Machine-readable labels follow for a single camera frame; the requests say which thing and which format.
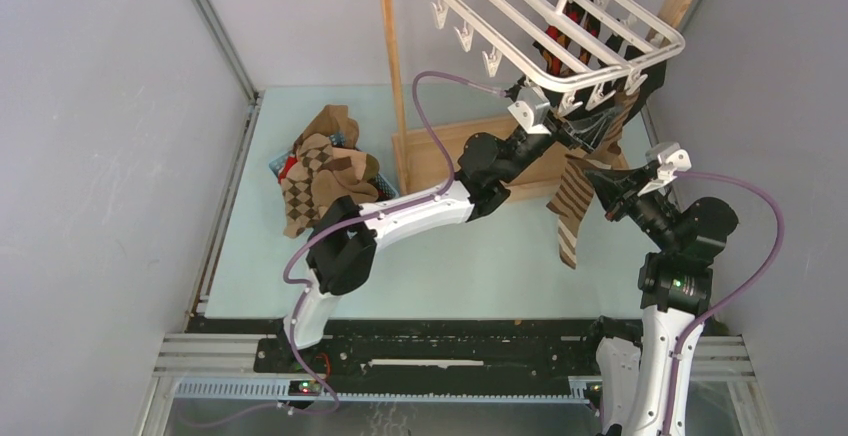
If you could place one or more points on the plain brown sock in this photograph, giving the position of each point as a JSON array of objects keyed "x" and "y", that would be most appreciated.
[{"x": 332, "y": 120}]

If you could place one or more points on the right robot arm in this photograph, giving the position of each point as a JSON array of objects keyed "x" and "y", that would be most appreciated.
[{"x": 646, "y": 377}]

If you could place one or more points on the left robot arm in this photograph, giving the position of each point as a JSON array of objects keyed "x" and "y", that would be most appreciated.
[{"x": 340, "y": 251}]

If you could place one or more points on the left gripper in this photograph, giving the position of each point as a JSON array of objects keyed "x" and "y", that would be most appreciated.
[{"x": 586, "y": 133}]

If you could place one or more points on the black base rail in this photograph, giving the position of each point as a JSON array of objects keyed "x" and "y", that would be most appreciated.
[{"x": 488, "y": 358}]

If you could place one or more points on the blue plastic basket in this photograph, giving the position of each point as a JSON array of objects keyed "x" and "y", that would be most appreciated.
[{"x": 282, "y": 163}]

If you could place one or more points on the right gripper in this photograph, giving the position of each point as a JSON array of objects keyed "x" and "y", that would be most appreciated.
[{"x": 612, "y": 184}]

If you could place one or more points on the brown striped sock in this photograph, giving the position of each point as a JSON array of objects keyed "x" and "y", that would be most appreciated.
[
  {"x": 570, "y": 203},
  {"x": 608, "y": 155}
]

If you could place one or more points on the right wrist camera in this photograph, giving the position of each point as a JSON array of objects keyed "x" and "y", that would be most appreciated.
[{"x": 664, "y": 162}]

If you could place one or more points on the wooden hanger rack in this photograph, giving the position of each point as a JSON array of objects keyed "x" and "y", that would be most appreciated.
[{"x": 426, "y": 156}]

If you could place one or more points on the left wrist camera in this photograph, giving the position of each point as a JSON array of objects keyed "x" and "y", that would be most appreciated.
[{"x": 530, "y": 108}]

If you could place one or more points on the brown argyle sock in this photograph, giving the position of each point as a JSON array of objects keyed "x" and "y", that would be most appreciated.
[{"x": 321, "y": 174}]

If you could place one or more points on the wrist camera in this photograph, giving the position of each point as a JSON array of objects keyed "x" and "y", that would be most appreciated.
[
  {"x": 664, "y": 162},
  {"x": 530, "y": 108}
]

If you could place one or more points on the white plastic clip hanger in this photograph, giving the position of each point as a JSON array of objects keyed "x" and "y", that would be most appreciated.
[{"x": 505, "y": 30}]

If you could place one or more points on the red yellow argyle sock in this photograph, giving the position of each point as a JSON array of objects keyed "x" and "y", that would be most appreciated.
[{"x": 578, "y": 14}]

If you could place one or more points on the black sock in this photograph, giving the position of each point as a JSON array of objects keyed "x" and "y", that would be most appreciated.
[{"x": 656, "y": 75}]

